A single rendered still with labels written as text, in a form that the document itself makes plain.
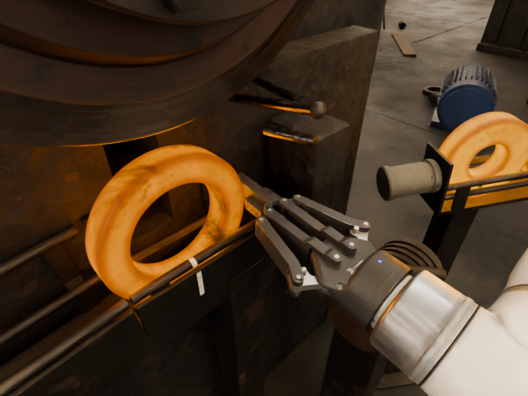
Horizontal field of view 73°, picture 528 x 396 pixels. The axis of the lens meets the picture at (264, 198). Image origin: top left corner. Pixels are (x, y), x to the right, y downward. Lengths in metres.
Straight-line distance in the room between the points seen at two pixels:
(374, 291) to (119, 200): 0.24
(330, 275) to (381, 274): 0.05
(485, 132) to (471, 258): 0.99
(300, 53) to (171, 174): 0.29
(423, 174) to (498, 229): 1.18
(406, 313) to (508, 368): 0.08
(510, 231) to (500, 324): 1.47
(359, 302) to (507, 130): 0.42
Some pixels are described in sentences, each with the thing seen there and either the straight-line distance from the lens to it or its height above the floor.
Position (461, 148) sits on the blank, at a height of 0.73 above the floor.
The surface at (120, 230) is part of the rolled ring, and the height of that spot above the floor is 0.79.
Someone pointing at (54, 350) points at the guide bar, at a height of 0.71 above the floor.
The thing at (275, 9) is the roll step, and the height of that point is 0.96.
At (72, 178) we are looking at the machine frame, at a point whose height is 0.81.
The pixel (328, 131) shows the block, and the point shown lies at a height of 0.80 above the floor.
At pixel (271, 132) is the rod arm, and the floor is 0.87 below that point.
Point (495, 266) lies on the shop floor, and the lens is 1.61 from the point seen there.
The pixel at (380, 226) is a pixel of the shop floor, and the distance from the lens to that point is 1.59.
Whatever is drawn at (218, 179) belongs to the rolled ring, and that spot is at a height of 0.79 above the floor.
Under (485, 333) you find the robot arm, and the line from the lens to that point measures 0.34.
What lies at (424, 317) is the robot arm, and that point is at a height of 0.76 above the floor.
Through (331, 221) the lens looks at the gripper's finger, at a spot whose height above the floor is 0.74.
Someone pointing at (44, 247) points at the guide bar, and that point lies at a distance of 0.43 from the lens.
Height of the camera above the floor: 1.02
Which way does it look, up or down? 38 degrees down
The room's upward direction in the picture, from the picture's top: straight up
